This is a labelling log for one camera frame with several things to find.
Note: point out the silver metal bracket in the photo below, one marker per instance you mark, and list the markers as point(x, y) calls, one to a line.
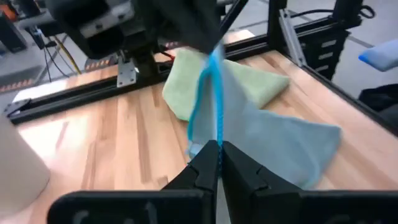
point(126, 74)

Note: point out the white plant pot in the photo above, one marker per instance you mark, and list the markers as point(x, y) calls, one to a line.
point(18, 168)

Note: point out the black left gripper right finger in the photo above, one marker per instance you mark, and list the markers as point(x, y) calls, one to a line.
point(239, 174)

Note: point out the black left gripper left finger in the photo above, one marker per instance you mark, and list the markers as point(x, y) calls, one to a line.
point(203, 171)

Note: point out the black aluminium table frame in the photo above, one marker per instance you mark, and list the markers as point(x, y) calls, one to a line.
point(77, 90)

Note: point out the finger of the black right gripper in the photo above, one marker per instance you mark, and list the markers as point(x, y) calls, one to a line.
point(192, 25)

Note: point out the green microfiber towel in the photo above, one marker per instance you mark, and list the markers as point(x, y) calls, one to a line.
point(264, 84)

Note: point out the silver aluminium brace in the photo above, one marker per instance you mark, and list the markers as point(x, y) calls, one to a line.
point(290, 34)

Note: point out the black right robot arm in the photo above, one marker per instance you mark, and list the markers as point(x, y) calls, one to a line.
point(146, 65)

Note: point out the light blue microfiber towel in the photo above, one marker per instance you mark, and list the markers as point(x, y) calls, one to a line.
point(273, 140)

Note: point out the blue padded object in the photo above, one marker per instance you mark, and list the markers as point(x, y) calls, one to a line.
point(382, 56)

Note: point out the black slotted box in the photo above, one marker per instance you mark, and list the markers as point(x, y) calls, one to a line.
point(312, 62)

